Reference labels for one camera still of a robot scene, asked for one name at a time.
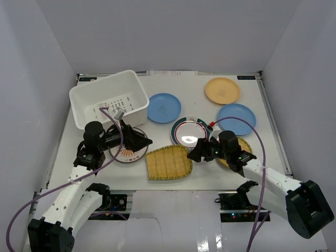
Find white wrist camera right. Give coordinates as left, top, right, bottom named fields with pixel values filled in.
left=207, top=122, right=221, bottom=132

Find fan shaped bamboo tray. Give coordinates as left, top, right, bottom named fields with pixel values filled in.
left=145, top=145, right=193, bottom=181

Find green rimmed white plate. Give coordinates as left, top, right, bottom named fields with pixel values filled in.
left=171, top=117, right=210, bottom=150

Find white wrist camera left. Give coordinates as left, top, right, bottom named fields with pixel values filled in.
left=108, top=107, right=125, bottom=121

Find blue plate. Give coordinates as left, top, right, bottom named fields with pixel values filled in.
left=147, top=93, right=182, bottom=124
left=217, top=103, right=256, bottom=135

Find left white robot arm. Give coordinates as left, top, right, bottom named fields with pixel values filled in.
left=28, top=121, right=153, bottom=251

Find round bamboo tray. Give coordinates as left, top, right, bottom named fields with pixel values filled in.
left=216, top=138, right=253, bottom=168

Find orange sunburst pattern plate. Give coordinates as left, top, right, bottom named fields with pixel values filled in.
left=109, top=127, right=148, bottom=163

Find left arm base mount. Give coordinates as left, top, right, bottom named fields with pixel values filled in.
left=89, top=193, right=133, bottom=221

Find papers at back edge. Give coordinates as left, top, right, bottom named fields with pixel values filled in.
left=146, top=70, right=198, bottom=76

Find white plastic bin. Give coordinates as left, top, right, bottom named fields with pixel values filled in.
left=69, top=70, right=149, bottom=130

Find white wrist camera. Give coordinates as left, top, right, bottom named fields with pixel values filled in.
left=207, top=122, right=221, bottom=132
left=108, top=107, right=125, bottom=121

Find yellow orange plate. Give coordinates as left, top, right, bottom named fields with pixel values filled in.
left=205, top=77, right=240, bottom=105

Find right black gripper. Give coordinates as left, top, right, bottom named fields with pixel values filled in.
left=187, top=136, right=230, bottom=163

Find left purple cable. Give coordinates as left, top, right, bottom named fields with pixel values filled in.
left=5, top=106, right=124, bottom=252

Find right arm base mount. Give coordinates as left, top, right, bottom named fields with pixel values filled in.
left=215, top=191, right=257, bottom=223

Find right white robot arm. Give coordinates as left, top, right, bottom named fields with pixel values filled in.
left=187, top=131, right=334, bottom=239

